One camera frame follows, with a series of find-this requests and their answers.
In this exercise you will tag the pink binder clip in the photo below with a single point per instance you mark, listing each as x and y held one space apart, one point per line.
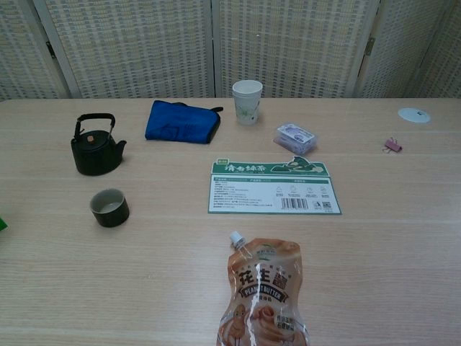
393 145

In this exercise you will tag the green plastic piece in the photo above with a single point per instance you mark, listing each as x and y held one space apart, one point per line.
2 224

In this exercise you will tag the green tea label card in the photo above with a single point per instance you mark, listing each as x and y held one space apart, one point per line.
252 194

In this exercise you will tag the black cast iron teapot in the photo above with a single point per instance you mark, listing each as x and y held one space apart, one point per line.
95 156

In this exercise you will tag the peanut butter spout pouch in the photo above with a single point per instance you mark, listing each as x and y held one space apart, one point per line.
263 295

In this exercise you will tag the white round disc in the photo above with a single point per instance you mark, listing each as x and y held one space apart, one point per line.
412 115

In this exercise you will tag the white paper cup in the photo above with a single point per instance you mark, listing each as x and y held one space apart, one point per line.
246 108

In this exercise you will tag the blue folded cloth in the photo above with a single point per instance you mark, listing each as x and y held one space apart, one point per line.
176 122

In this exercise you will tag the clear box purple contents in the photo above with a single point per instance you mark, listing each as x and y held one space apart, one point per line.
296 138

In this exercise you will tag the dark green teacup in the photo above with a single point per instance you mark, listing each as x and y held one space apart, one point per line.
111 216

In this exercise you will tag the brass screen hinge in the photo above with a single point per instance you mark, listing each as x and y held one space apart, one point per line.
370 47
50 49

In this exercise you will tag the woven bamboo folding screen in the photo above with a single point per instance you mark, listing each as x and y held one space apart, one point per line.
144 47

